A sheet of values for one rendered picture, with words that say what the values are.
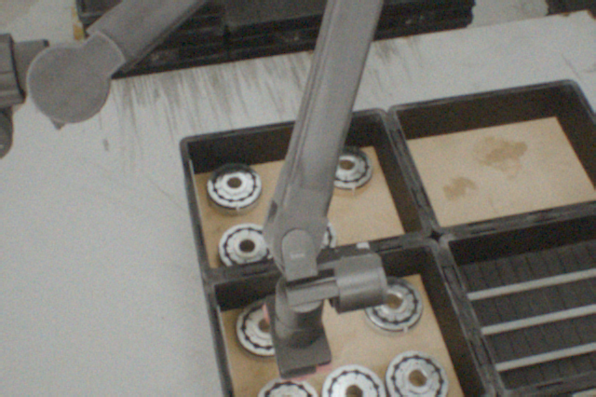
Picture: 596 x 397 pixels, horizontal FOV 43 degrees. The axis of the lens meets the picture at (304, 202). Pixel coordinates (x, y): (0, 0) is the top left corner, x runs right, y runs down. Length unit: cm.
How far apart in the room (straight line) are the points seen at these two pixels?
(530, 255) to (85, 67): 95
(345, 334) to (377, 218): 25
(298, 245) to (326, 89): 17
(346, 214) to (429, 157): 22
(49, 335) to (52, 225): 24
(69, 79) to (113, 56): 5
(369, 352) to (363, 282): 45
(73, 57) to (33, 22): 233
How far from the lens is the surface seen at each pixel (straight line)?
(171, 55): 232
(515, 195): 155
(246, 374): 129
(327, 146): 84
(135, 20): 81
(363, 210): 146
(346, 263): 88
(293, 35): 237
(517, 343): 139
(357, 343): 132
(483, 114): 160
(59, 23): 309
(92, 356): 148
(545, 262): 148
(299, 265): 85
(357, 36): 85
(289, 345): 95
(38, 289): 157
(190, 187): 136
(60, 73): 79
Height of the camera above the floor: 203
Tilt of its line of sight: 55 degrees down
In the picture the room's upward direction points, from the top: 5 degrees clockwise
